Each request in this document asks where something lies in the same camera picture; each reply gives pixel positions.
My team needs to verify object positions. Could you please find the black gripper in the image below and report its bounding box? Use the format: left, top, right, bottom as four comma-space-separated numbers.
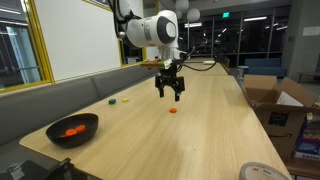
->
154, 63, 186, 102

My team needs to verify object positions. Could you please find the orange carrot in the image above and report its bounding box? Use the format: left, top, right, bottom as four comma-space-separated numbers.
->
64, 128, 78, 137

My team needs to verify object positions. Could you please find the black bowl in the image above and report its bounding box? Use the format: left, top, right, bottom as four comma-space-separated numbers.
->
45, 112, 100, 149

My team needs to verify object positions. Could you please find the light wooden table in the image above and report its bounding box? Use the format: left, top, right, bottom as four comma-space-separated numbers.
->
181, 57, 229, 76

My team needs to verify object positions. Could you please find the white globe lamp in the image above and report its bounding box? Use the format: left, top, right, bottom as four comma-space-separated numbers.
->
186, 8, 201, 23
174, 0, 190, 10

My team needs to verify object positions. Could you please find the blue sofa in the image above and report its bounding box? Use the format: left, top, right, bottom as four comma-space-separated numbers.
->
244, 58, 288, 78

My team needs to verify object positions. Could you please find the white board panel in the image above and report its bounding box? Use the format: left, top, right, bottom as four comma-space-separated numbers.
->
33, 0, 123, 82

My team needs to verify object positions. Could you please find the cardboard box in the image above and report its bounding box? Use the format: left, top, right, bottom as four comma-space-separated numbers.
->
241, 74, 320, 159

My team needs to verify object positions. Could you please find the grey upholstered bench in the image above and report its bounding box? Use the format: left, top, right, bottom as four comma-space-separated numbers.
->
0, 63, 161, 148

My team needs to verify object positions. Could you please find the white paper sheet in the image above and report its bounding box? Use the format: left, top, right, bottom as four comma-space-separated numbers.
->
275, 90, 305, 108

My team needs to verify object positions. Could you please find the grey tape roll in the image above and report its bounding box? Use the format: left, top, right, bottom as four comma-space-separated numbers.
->
239, 161, 288, 180

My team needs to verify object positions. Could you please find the low wooden bench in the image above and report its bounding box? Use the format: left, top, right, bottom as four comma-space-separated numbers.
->
297, 70, 320, 84

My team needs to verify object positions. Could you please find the blue product box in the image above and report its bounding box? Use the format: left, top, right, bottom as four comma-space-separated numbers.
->
294, 114, 320, 161

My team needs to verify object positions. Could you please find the white paper notice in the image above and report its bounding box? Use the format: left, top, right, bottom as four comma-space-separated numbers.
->
302, 25, 320, 37

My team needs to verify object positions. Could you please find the yellow framed window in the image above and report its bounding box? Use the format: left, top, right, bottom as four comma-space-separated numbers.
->
0, 0, 56, 94

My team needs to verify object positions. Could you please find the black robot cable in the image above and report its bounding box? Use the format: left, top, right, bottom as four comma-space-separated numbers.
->
173, 44, 220, 73

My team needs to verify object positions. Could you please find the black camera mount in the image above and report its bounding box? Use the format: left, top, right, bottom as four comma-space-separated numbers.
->
0, 157, 76, 180

